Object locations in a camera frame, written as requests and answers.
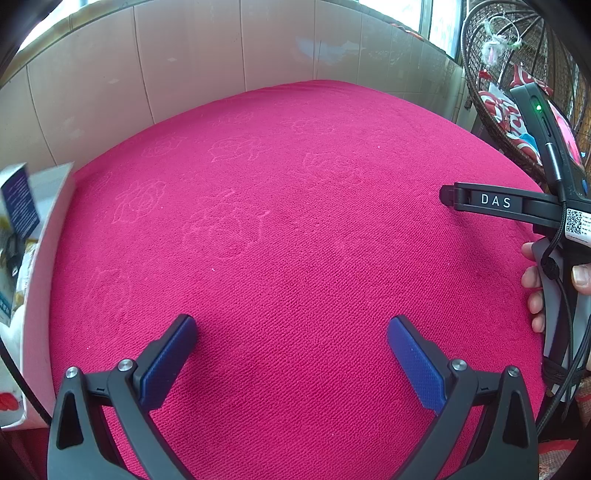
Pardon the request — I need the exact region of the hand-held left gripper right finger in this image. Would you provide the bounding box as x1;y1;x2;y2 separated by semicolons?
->
387;315;539;480

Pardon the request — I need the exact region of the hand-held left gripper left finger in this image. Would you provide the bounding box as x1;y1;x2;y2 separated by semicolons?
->
47;314;199;480

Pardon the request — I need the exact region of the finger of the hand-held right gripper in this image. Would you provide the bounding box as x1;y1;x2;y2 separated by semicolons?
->
441;182;474;213

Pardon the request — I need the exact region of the white cardboard tray box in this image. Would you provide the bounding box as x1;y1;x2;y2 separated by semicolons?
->
0;161;77;430

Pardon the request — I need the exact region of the person's right hand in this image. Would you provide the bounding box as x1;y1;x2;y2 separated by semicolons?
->
521;242;591;333

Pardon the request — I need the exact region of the red white patterned cushion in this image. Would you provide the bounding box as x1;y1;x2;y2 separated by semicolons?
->
478;65;555;167

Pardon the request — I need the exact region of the wicker hanging chair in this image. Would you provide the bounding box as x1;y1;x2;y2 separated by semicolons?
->
462;0;591;185

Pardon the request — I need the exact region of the white dreamcatcher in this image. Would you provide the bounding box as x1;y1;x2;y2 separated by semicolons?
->
480;16;527;63

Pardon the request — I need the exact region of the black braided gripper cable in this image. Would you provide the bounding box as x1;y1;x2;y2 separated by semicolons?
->
533;141;585;437

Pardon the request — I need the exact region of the cardboard back wall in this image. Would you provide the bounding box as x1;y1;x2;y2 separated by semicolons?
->
358;0;467;61

